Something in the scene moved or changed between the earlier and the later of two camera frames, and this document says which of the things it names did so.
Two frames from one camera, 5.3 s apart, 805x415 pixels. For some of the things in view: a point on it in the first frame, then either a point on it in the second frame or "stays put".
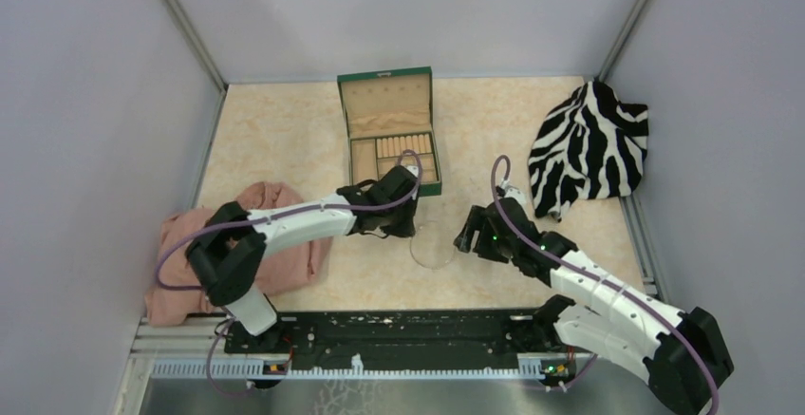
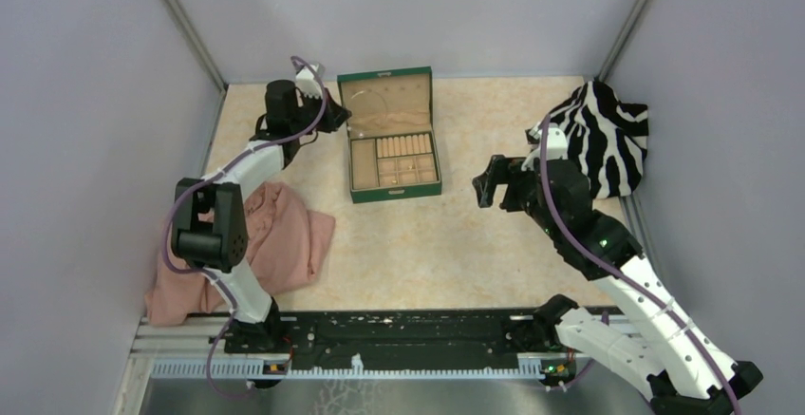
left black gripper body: (400, 219) to (307, 114)
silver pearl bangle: (432, 245) to (376, 93)
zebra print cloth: (587, 146) stays put
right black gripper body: (489, 245) to (518, 174)
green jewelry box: (388, 119) stays put
